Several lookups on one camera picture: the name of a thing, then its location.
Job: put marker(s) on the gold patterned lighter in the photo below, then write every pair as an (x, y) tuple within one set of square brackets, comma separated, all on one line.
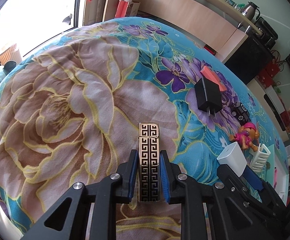
[(149, 163)]

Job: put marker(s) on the black power adapter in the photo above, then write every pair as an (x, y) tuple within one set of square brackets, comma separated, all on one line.
[(208, 96)]

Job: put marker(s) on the white shallow tray box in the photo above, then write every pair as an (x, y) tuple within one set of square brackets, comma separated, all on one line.
[(278, 174)]

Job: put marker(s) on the floral blanket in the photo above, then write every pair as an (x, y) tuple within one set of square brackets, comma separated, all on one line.
[(71, 112)]

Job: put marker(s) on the black toy car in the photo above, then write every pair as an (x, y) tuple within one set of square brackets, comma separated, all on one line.
[(239, 111)]

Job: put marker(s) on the pink toy dog figure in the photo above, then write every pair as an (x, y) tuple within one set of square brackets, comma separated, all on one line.
[(246, 136)]

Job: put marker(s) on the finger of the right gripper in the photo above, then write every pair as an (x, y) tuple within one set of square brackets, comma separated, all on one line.
[(230, 214), (266, 192)]

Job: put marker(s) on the red gift bag on floor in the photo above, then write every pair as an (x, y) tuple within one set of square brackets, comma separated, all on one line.
[(127, 8)]

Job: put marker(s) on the wooden curved desk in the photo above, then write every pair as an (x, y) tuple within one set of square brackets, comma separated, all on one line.
[(194, 18)]

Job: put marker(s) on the steel thermos jug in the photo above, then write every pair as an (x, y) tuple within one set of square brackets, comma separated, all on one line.
[(249, 11)]

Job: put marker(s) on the white tv stand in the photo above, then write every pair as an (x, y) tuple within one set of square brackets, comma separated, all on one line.
[(273, 106)]

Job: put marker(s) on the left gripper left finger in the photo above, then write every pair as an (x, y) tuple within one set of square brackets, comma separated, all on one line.
[(88, 210)]

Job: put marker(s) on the black coffee machine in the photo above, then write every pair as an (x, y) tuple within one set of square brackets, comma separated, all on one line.
[(269, 35)]

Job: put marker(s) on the black cabinet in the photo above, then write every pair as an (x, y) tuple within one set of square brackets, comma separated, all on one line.
[(249, 59)]

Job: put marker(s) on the orange blue eraser block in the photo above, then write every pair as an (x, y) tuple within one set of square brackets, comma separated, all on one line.
[(212, 76)]

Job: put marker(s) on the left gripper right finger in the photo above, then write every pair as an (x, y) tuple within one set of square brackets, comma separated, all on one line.
[(180, 188)]

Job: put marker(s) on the white power adapter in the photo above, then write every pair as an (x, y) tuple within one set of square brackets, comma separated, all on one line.
[(233, 156)]

